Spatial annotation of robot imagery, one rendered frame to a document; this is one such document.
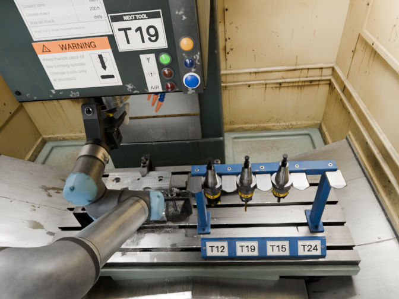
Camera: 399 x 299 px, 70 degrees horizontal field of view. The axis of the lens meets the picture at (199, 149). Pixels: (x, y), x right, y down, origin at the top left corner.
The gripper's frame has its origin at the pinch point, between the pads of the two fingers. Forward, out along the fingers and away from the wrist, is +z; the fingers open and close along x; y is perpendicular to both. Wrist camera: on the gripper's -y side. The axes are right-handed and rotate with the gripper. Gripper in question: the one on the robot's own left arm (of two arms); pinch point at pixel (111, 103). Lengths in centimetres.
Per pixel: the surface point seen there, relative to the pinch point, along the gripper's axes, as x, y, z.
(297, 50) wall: 78, 27, 80
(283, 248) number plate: 55, 49, -26
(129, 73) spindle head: 16.6, -21.8, -20.9
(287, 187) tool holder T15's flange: 54, 21, -20
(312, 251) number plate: 65, 50, -27
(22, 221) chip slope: -72, 71, 1
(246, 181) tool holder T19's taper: 41.7, 18.7, -18.8
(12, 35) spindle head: -4.4, -31.5, -20.6
